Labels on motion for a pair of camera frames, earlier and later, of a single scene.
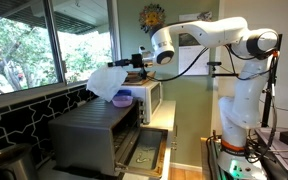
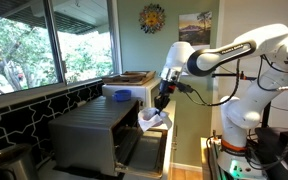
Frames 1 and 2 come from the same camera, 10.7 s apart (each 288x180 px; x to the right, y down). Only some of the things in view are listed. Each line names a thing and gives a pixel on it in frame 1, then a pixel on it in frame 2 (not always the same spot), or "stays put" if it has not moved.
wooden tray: (133, 78) stays put
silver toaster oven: (89, 139) stays put
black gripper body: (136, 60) -> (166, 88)
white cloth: (106, 81) -> (151, 117)
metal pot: (16, 162) stays put
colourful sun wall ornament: (151, 16) stays put
